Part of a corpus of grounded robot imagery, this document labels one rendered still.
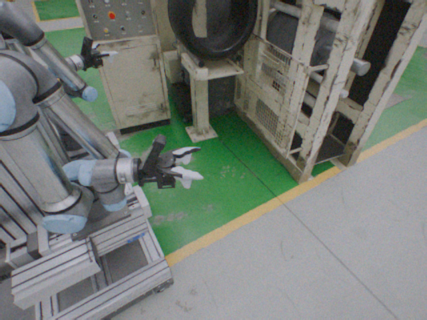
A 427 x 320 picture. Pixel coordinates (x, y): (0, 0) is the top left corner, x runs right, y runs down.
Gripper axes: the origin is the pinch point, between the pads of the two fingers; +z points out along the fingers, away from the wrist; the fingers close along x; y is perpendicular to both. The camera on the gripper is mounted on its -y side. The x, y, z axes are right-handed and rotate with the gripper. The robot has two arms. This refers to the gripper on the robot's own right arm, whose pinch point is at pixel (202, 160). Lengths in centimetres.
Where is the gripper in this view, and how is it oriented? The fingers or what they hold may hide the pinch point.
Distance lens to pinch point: 75.0
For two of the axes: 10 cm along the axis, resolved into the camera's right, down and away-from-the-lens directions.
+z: 10.0, -0.6, 0.7
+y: 0.1, 8.3, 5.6
